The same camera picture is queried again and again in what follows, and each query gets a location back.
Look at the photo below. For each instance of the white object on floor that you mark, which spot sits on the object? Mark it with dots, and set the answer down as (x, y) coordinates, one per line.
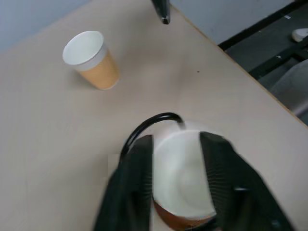
(300, 34)

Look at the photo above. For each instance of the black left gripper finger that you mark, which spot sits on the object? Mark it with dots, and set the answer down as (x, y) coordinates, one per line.
(125, 187)
(240, 183)

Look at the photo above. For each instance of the orange ribbed paper cup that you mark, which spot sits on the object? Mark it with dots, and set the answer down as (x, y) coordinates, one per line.
(92, 60)
(181, 178)

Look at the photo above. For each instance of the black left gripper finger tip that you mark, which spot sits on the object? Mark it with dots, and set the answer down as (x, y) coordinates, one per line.
(163, 10)

